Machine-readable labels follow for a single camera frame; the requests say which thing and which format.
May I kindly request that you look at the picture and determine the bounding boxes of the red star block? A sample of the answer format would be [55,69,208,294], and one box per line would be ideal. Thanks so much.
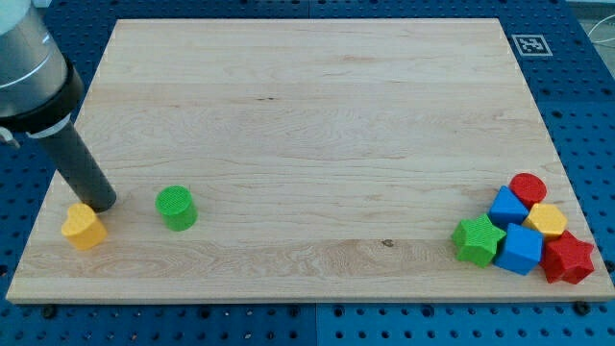
[539,230,595,284]

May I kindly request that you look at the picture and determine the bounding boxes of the green star block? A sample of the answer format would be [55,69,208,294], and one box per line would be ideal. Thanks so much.
[452,213,506,268]

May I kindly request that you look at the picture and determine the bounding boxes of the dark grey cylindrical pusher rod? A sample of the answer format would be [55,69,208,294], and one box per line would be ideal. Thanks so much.
[36,120,116,212]

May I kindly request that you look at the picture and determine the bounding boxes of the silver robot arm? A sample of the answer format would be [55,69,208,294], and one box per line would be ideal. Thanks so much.
[1,0,116,212]

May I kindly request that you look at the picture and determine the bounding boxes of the light wooden board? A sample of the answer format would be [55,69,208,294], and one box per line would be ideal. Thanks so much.
[7,18,614,305]

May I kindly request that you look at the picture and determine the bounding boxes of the blue cube block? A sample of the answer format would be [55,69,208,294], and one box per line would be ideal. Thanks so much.
[493,223,544,275]

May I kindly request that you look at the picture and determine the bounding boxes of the white fiducial marker tag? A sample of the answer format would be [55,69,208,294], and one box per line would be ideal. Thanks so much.
[511,34,553,57]

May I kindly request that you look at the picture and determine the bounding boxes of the green cylinder block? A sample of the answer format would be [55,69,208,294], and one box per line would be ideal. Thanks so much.
[155,185,198,232]

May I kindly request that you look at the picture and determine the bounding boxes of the yellow hexagon block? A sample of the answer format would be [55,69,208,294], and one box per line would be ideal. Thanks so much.
[522,203,568,240]

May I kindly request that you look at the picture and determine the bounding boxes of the yellow heart block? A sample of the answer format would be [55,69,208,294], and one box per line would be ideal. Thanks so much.
[61,203,108,250]

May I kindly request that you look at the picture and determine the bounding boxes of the red cylinder block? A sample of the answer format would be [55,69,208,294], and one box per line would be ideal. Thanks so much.
[508,173,548,210]

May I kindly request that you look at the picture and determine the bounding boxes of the blue triangle block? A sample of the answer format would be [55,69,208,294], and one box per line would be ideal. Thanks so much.
[487,185,529,230]

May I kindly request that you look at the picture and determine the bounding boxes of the white cable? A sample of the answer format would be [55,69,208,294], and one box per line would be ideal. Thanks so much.
[586,12,615,49]

